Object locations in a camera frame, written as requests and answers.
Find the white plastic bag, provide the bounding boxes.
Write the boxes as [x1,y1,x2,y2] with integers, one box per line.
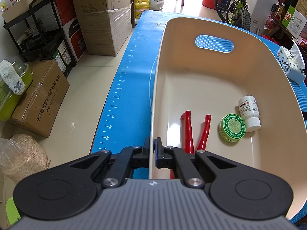
[146,0,165,11]

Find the blue silicone mat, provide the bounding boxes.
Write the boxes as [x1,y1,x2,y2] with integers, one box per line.
[90,11,307,226]

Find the clear bag of grain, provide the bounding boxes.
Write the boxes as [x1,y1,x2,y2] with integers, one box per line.
[0,134,51,184]

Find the green black bicycle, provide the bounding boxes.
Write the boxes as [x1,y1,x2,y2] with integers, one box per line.
[214,0,258,31]

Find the taped brown cardboard box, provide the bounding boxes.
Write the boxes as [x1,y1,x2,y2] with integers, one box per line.
[10,59,70,138]

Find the white chest freezer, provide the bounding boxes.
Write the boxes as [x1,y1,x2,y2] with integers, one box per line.
[251,0,288,37]

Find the beige plastic basket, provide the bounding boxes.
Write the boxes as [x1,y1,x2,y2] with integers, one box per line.
[149,17,307,223]

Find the white pill bottle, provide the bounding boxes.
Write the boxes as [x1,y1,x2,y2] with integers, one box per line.
[238,96,261,132]

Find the white fluffy cloth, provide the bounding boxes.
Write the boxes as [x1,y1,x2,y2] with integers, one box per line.
[0,60,26,95]

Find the green ointment tin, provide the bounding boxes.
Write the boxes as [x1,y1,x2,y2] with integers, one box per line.
[218,113,246,144]

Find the white tissue pack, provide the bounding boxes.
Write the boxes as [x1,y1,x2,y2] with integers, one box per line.
[275,41,307,85]

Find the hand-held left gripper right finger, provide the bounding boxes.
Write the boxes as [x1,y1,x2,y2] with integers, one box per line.
[153,138,238,187]

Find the red white appliance box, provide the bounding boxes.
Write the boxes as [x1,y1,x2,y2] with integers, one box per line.
[54,0,87,63]

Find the dark wooden side table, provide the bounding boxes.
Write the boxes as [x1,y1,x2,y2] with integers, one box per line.
[269,14,307,51]

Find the red-handled pliers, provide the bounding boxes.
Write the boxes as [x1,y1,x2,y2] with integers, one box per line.
[170,111,213,179]

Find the green white carton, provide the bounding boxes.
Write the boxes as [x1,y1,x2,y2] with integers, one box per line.
[282,5,307,41]

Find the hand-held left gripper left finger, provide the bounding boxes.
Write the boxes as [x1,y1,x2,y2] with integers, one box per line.
[68,136,152,188]

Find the green white stool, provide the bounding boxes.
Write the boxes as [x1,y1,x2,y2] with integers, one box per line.
[6,196,22,226]

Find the open cardboard box with handle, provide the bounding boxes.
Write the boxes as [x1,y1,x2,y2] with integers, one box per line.
[1,0,52,23]

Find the green lidded container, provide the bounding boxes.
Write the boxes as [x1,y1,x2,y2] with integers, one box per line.
[0,56,33,121]

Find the yellow detergent jug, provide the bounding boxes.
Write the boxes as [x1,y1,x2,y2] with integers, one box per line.
[134,0,150,21]

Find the plastic-wrapped cardboard box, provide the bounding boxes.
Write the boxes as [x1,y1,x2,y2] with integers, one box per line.
[79,3,133,57]

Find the black shelf cart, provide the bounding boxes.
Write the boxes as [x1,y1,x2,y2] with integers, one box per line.
[3,0,77,77]

